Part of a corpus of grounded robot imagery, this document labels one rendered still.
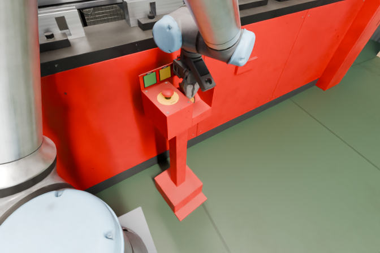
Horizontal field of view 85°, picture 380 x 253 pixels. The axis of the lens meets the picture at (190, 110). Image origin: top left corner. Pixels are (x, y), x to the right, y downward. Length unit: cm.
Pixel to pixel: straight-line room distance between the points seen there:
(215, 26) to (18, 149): 30
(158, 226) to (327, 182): 109
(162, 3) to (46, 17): 42
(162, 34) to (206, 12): 19
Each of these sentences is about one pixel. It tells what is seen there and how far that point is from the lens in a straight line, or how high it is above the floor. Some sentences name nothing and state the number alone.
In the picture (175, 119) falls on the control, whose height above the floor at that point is 75.
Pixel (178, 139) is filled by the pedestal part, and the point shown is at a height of 55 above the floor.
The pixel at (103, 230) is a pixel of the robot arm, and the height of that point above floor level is 100.
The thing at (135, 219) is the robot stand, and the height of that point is 77.
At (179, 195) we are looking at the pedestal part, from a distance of 122.
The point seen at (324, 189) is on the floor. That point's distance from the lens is 163.
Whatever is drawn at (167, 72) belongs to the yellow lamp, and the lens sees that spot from 75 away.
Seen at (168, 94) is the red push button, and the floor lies 81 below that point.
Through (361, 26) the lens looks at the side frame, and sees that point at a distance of 217.
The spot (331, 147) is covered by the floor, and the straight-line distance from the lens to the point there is 188.
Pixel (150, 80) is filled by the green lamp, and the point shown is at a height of 81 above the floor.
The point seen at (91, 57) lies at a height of 85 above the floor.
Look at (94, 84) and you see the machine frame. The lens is 87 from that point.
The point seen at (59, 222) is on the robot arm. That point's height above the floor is 100.
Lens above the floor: 124
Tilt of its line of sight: 45 degrees down
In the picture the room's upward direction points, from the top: 3 degrees clockwise
